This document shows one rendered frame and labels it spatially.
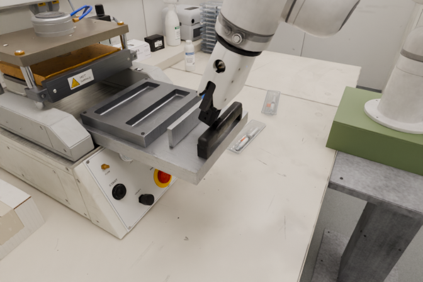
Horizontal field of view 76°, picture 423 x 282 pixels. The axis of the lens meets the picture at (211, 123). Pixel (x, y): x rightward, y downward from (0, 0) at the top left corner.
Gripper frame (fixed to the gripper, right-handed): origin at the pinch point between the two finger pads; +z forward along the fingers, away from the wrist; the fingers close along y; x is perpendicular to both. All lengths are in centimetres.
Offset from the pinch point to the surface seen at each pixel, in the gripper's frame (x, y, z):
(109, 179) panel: 11.1, -12.3, 19.5
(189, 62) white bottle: 39, 68, 37
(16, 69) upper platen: 40.1, -10.2, 10.0
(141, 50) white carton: 61, 60, 40
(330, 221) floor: -66, 77, 84
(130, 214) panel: 4.3, -12.4, 26.3
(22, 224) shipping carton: 20.8, -25.6, 30.9
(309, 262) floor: -61, 48, 85
